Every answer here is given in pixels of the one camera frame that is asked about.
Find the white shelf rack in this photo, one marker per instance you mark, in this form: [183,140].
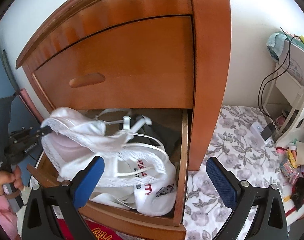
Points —
[288,78]

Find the wooden nightstand cabinet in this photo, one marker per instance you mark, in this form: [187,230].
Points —
[77,20]

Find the person's left hand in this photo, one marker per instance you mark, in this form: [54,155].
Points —
[11,177]

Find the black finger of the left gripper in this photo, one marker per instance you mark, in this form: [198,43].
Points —
[45,130]

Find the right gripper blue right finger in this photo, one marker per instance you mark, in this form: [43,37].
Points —
[226,184]

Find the floral grey white mat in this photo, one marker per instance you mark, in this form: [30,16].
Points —
[239,151]

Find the red printed cloth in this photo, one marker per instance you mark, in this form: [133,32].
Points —
[99,231]

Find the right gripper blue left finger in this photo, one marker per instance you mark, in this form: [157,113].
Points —
[85,182]

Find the upper wooden drawer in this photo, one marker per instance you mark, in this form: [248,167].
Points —
[145,64]

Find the pile of colourful items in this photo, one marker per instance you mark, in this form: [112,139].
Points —
[292,170]

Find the white Hello Kitty cloth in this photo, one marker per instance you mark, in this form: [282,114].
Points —
[139,176]

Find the white power adapter box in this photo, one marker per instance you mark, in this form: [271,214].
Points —
[256,129]

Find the pink sleeve forearm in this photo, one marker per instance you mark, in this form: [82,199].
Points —
[8,219]

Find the white lace garment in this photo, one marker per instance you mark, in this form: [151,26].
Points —
[74,135]

